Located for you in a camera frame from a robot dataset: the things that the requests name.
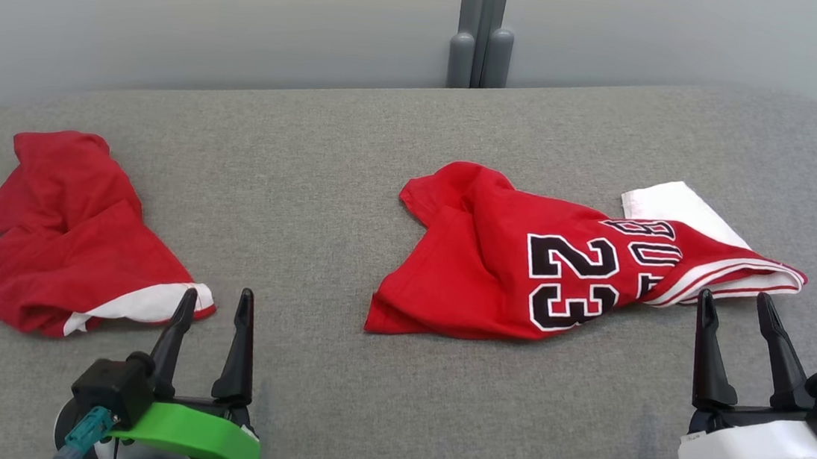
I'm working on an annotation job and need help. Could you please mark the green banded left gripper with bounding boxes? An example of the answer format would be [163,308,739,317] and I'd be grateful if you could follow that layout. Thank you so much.
[105,275,277,459]

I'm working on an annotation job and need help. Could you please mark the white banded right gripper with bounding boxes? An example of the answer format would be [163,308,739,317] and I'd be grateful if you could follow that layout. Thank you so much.
[677,285,817,459]

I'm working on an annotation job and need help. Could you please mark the red and white basketball shorts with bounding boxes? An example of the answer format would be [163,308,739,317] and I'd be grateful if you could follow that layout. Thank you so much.
[0,122,232,354]

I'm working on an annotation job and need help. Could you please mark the red number 23 basketball jersey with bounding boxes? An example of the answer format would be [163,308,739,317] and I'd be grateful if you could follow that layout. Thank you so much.
[363,152,816,375]

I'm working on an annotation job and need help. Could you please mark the grey partition frame post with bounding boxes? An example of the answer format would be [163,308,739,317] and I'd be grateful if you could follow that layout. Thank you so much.
[445,0,519,95]

